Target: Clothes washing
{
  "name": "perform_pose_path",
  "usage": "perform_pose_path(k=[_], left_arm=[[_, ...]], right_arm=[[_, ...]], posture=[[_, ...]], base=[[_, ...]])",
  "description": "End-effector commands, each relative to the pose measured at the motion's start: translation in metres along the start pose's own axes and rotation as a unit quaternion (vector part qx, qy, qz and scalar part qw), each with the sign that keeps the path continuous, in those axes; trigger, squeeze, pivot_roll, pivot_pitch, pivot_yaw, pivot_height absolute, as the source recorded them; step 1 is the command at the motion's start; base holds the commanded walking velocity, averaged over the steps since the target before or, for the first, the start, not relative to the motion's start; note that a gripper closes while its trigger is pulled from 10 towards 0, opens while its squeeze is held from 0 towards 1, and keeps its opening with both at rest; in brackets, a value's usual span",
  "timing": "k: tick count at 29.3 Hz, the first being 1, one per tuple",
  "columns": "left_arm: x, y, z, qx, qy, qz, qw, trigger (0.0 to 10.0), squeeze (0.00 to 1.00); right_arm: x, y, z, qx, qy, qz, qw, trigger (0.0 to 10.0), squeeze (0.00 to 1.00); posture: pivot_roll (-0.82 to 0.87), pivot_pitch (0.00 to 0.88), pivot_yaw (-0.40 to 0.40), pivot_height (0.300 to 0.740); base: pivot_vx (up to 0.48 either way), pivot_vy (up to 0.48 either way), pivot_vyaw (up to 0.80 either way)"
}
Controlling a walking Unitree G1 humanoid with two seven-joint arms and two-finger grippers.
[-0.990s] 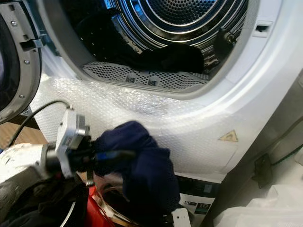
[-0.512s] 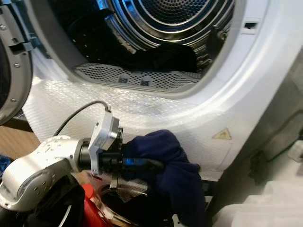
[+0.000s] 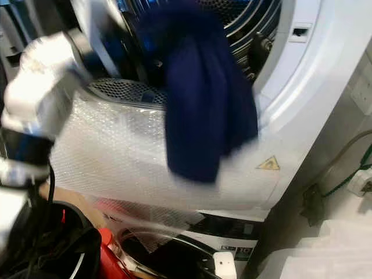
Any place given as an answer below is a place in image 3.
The white wall socket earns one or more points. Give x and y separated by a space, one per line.
364 87

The clear bubble wrap sheet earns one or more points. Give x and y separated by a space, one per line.
110 151

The black metal bracket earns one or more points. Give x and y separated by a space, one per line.
314 204

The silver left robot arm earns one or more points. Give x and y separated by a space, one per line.
13 203

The white washer door latch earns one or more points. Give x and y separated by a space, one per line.
224 266

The red plastic basket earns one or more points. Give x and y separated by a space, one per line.
108 256

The white tumble dryer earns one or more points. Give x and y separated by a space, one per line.
296 104

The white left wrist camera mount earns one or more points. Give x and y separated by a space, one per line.
40 81

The yellow triangle warning sticker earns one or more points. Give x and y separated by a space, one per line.
268 164

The black laundry bucket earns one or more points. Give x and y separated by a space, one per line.
58 244

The white power plug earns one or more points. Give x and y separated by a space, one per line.
360 183

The navy blue garment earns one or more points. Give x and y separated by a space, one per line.
209 99

